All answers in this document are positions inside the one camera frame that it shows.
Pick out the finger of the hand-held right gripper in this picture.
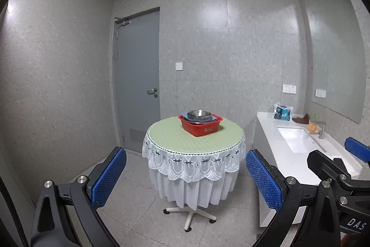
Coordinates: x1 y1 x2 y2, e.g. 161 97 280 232
344 137 370 163
307 150 370 193

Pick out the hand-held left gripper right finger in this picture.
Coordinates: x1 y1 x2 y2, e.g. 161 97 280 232
245 148 342 247

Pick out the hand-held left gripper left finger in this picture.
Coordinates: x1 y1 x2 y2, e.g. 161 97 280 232
30 146 128 247

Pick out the red plastic basin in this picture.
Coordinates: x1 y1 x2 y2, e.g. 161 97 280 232
178 115 223 138

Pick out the large steel bowl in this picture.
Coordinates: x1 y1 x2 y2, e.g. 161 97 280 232
187 109 211 122

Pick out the metal faucet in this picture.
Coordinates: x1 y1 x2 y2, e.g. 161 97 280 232
312 120 327 139

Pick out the white sink basin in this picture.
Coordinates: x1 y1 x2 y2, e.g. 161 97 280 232
277 126 327 154

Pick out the white sink counter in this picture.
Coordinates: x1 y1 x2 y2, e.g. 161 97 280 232
257 112 363 228

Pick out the brown cloth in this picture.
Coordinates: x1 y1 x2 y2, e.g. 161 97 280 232
292 113 310 124

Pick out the door vent grille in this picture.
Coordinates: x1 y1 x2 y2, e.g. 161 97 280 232
130 128 146 144

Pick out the blue tissue pack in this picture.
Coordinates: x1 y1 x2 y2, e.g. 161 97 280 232
273 102 292 121

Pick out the green round table mat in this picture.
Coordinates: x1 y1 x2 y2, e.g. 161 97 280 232
147 116 243 154

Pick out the round table with tablecloth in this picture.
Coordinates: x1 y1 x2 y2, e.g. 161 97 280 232
142 120 246 211

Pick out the white table base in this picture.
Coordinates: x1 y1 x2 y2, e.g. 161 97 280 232
163 205 217 233

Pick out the grey door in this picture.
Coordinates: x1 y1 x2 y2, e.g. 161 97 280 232
113 7 160 153

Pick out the wall mirror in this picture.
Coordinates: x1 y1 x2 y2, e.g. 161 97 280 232
303 0 370 125

